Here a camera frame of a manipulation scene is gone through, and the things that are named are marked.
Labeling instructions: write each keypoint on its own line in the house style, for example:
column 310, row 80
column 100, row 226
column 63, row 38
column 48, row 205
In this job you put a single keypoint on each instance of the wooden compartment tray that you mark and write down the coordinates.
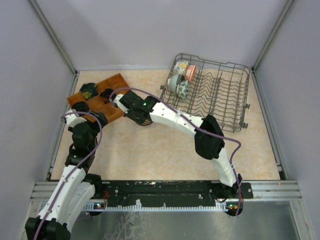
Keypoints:
column 97, row 103

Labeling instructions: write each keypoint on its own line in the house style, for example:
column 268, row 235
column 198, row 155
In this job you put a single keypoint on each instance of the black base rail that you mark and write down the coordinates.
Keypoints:
column 169, row 196

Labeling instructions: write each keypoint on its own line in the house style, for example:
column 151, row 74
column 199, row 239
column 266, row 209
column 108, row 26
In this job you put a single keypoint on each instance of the green leaf bowl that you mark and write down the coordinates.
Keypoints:
column 183, row 89

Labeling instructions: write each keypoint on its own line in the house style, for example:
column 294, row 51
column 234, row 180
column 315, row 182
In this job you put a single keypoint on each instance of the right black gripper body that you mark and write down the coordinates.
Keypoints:
column 131, row 114

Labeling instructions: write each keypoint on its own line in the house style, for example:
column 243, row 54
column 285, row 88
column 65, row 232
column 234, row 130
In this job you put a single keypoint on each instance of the orange patterned bowl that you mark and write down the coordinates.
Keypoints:
column 190, row 72

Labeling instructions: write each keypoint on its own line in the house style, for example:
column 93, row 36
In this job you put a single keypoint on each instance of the grey wire dish rack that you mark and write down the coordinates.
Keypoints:
column 219, row 89

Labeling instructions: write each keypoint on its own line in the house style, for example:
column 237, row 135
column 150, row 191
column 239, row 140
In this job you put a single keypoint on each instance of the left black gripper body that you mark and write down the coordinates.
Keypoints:
column 95, row 128

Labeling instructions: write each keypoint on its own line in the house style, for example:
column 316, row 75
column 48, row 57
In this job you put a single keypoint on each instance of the yellow blue patterned bowl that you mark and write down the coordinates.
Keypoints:
column 180, row 67

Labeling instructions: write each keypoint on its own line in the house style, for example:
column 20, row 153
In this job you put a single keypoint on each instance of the aluminium frame rail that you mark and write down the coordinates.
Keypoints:
column 275, row 190

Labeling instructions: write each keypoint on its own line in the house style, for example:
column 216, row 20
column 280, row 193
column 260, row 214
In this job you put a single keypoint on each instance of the pale green bowl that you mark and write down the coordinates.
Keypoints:
column 173, row 82

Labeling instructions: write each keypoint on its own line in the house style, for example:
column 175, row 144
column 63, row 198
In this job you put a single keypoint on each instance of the blue flower rolled cloth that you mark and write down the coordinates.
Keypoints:
column 81, row 106

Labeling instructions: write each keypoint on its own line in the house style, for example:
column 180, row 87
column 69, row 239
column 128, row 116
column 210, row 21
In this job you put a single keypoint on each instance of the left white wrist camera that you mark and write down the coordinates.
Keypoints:
column 71, row 118

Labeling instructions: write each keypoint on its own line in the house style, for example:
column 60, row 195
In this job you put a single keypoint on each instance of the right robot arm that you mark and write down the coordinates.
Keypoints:
column 209, row 140

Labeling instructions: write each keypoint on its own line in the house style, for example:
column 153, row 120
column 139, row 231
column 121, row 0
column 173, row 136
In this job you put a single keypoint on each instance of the blue dotted bowl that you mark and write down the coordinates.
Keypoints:
column 139, row 118

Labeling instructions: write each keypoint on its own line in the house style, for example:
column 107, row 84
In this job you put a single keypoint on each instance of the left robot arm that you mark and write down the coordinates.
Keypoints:
column 76, row 186

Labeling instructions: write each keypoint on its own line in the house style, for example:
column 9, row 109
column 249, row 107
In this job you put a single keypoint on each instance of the orange flower rolled cloth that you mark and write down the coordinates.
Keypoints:
column 106, row 93

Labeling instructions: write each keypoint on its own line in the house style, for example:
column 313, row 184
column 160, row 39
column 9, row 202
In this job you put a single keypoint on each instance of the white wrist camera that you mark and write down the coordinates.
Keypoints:
column 71, row 118
column 115, row 101

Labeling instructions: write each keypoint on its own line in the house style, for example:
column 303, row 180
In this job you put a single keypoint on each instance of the yellow flower dark cloth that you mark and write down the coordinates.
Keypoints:
column 89, row 90

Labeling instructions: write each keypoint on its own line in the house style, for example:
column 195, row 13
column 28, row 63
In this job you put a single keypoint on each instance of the blue white floral bowl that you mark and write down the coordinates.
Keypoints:
column 144, row 124

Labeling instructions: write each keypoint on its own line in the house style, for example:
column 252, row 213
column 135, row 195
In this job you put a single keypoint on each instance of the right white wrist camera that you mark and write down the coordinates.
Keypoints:
column 115, row 101

